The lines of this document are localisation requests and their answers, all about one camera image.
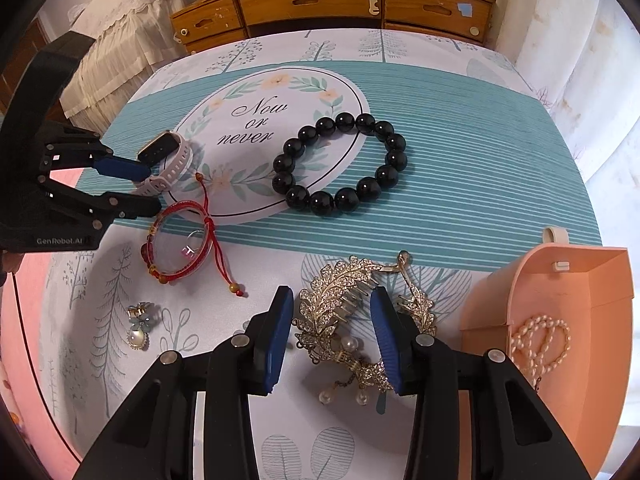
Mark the white leaf print curtain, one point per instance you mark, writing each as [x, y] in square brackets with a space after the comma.
[590, 85]

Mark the wooden dresser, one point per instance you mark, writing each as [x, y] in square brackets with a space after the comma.
[310, 2]

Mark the pink blanket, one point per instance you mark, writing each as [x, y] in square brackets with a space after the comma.
[25, 350]

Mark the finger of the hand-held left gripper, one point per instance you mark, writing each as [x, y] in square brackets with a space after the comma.
[135, 206]
[120, 166]

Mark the green white drawer latch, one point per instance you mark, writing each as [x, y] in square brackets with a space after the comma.
[372, 2]

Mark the gold leaf hair comb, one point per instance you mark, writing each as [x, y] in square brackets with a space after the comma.
[330, 290]

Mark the tree print tablecloth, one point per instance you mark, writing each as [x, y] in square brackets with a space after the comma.
[425, 210]

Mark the pink jewelry box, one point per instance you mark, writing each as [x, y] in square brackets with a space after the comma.
[575, 400]

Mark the white lace bed cover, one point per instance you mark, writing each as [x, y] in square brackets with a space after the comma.
[125, 35]

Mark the white smartwatch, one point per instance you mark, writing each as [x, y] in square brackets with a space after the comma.
[175, 165]

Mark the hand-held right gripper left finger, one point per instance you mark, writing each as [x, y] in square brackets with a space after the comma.
[280, 330]

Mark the pearl flower brooch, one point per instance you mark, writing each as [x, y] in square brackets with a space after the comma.
[136, 337]

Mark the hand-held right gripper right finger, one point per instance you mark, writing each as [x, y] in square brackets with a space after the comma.
[387, 340]

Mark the gold butterfly pearl hair clip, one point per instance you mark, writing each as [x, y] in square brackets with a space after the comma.
[370, 377]

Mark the gold leaf hairpin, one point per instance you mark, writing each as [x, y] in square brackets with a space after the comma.
[422, 307]

